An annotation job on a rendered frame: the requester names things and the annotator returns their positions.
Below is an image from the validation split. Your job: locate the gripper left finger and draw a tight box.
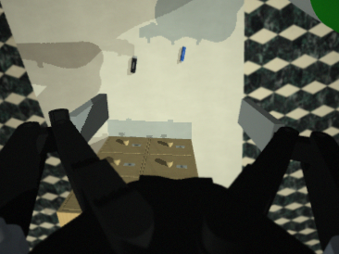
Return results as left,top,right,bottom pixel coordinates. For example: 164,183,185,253
0,94,154,254

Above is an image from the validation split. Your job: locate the light wooden chest of drawers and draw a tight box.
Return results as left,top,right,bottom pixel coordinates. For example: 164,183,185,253
56,136,198,227

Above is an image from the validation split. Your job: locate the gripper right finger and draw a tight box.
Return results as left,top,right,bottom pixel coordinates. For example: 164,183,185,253
202,98,339,254

